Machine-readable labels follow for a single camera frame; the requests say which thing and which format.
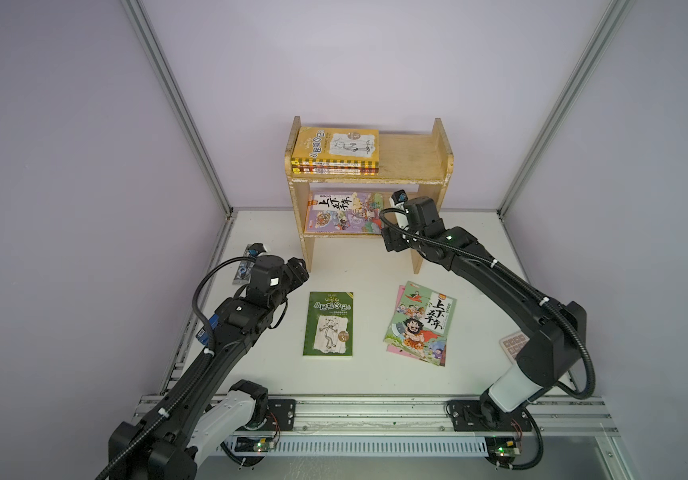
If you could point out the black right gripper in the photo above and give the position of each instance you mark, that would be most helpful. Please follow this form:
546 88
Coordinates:
392 238

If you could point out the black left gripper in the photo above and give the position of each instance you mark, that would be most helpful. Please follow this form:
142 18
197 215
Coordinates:
296 269

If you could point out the purple cartoon comic book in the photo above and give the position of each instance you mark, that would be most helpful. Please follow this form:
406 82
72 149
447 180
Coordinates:
348 213

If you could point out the green pink bottom comic book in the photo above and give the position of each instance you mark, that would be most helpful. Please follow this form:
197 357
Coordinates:
422 321

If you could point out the red wimpy kid book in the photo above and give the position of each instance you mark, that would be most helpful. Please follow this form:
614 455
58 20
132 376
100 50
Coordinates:
318 170

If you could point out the yellow green-edged wimpy kid book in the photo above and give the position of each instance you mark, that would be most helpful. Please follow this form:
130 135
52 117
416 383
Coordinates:
336 147

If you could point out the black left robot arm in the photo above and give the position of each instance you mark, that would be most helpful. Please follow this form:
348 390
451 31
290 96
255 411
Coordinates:
186 426

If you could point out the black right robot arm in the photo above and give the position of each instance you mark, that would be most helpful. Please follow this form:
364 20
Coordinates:
556 354

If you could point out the grey metal ruler strip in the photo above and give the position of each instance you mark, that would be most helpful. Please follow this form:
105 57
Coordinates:
243 271

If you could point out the green wimpy kid book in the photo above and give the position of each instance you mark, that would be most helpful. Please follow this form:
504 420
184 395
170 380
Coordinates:
330 324

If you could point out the wooden two-tier bookshelf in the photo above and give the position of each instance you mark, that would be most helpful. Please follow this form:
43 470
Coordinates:
422 160

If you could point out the blue stapler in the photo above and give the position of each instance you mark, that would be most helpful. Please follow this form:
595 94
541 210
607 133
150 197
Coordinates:
202 336

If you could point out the pink calculator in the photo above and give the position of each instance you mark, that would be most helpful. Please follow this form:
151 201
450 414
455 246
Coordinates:
513 344

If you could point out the left controller circuit board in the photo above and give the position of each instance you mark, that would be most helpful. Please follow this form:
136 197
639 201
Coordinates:
255 444

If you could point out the controller circuit board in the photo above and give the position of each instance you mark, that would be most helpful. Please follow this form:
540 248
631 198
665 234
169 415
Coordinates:
255 444
503 447

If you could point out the right controller circuit board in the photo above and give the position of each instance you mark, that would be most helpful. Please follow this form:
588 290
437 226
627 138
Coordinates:
503 447

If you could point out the white slotted cable duct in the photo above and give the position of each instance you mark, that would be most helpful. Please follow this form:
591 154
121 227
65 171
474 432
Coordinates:
364 446

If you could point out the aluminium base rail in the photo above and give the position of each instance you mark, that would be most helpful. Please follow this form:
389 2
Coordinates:
425 415

